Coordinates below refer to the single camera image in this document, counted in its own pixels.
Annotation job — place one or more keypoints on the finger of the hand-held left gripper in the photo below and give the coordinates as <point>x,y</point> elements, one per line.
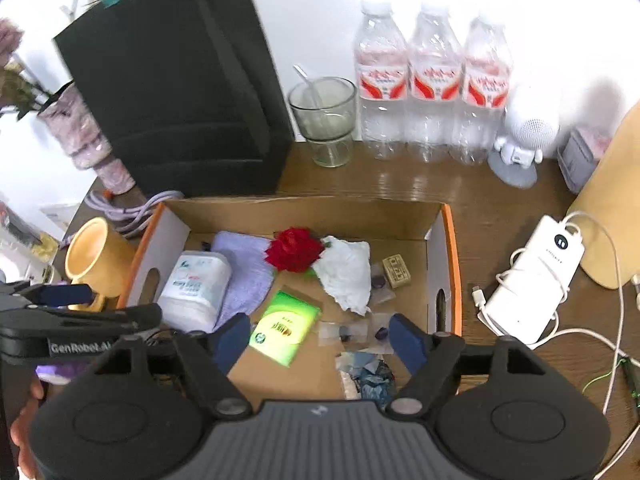
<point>110,317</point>
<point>65,294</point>

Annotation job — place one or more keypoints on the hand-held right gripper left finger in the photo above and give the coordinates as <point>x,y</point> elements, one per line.
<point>232,340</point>

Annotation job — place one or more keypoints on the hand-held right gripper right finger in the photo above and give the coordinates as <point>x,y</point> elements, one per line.
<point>405,342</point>

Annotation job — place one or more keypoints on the clear bag with purple stone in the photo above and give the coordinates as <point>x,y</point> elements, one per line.
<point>378,282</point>
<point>381,332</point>
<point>345,332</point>

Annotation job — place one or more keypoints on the clear bag of blue stones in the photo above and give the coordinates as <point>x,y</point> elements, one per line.
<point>370,377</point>

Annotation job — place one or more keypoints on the green tissue packet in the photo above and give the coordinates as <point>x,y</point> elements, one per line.
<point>282,327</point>

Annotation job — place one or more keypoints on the white plastic jar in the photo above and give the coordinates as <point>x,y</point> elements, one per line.
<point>192,285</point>

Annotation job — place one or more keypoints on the purple cloth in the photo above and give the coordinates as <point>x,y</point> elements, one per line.
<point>245,270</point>

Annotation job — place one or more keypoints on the small tan block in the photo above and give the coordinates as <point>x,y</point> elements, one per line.
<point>397,271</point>

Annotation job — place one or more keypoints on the white tissue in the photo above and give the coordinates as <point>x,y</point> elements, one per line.
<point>345,270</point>

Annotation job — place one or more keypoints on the red rose flower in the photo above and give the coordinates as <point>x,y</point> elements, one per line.
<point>292,250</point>

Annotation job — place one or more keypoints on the cardboard box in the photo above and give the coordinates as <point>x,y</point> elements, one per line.
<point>310,215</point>

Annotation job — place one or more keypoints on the person's left hand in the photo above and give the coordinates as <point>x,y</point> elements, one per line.
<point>20,435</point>

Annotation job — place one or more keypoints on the purple packet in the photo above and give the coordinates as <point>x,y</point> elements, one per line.
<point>52,375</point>

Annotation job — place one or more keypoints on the yellow mug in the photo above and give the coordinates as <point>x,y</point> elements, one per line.
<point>95,260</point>

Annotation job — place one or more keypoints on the white power bank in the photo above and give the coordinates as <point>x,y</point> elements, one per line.
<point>535,280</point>

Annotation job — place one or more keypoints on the patterned purple vase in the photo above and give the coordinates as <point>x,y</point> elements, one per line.
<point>80,130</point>

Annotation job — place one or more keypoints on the dried flowers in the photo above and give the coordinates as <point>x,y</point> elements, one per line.
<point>15,85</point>

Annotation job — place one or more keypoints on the glass cup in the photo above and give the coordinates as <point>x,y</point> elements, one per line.
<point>325,130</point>

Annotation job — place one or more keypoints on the small black device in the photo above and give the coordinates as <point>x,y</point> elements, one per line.
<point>632,382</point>

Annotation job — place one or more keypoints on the black paper bag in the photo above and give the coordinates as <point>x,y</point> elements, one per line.
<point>175,85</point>

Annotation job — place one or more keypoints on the wooden lamp base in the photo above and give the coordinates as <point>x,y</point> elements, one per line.
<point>615,210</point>

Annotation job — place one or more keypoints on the white robot figure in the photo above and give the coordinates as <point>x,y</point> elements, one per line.
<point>530,125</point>

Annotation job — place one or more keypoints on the small grey box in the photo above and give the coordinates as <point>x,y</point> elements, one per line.
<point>582,160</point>

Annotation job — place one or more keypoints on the red label water bottle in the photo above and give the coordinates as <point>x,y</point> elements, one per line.
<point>485,90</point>
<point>434,85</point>
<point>382,85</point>

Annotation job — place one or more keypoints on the clear spoon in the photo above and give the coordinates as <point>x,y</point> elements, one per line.
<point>300,72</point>

